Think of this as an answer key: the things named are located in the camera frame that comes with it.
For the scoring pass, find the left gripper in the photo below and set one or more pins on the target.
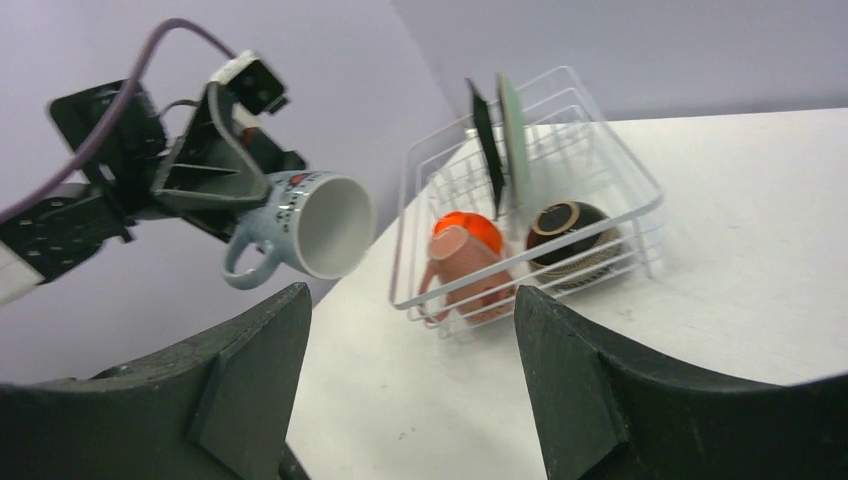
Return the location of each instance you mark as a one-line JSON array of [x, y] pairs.
[[132, 152]]

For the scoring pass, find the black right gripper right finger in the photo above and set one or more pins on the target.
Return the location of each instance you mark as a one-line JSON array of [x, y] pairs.
[[608, 407]]

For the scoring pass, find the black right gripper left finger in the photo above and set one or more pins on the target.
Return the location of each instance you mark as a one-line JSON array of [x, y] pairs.
[[216, 405]]

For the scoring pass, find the white blue-handled cup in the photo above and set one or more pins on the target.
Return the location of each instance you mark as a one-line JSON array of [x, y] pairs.
[[320, 223]]

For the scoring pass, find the black patterned bowl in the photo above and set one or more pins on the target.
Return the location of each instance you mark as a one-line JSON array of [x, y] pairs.
[[591, 257]]

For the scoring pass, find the pink floral mug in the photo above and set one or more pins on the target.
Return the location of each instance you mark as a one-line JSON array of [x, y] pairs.
[[454, 253]]

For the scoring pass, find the orange bowl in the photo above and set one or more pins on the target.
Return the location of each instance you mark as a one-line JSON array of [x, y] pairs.
[[476, 225]]

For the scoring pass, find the dark teal square plate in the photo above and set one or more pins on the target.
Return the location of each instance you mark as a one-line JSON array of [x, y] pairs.
[[482, 121]]

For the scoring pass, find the light green floral plate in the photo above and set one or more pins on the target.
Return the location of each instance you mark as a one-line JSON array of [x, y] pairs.
[[513, 127]]

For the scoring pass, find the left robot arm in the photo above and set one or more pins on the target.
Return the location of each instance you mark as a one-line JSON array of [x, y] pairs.
[[72, 223]]

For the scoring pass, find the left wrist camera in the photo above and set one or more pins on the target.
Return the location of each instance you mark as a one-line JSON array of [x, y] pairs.
[[256, 87]]

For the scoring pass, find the white wire dish rack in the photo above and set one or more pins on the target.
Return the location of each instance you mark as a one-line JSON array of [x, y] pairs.
[[573, 155]]

